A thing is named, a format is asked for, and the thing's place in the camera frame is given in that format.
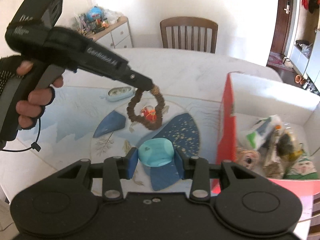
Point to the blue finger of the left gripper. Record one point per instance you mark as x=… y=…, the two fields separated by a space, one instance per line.
x=137 y=80

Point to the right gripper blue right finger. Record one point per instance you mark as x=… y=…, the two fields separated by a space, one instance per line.
x=179 y=160

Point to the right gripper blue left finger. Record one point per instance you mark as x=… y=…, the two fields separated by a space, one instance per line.
x=131 y=160

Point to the teal round plastic container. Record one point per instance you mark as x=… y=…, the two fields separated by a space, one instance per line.
x=156 y=152

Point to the green doll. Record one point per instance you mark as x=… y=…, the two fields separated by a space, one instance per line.
x=302 y=169

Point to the person's left hand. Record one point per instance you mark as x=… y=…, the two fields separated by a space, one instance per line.
x=33 y=108

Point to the light blue oval case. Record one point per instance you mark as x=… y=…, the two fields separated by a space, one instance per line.
x=118 y=93

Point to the white drawer sideboard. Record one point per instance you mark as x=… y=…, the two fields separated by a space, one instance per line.
x=116 y=36

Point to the blue globe toy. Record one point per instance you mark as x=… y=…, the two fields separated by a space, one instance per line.
x=95 y=13

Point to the wooden chair far side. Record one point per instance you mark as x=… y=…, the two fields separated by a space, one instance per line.
x=189 y=33

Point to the small plush face toy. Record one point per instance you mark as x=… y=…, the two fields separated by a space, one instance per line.
x=247 y=158

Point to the white green packet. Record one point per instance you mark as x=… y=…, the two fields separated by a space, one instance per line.
x=254 y=138

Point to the red white cardboard box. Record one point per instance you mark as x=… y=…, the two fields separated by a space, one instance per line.
x=246 y=100

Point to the brown foil snack bag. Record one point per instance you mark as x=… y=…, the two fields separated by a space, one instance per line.
x=274 y=167

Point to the red patterned rug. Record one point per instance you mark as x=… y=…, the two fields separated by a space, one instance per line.
x=280 y=61

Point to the brown wooden door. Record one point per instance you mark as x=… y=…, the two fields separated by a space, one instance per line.
x=283 y=30

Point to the white wall cabinet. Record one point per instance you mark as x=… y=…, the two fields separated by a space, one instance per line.
x=304 y=38

